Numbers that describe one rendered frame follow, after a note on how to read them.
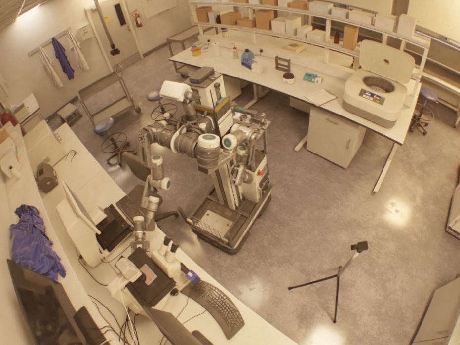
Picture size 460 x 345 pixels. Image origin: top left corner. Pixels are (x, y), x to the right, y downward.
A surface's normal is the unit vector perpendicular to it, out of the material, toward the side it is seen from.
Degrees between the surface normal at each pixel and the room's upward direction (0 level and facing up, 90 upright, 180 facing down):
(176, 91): 37
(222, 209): 0
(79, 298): 0
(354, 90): 32
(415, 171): 0
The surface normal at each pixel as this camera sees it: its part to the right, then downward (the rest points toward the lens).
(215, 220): -0.14, -0.63
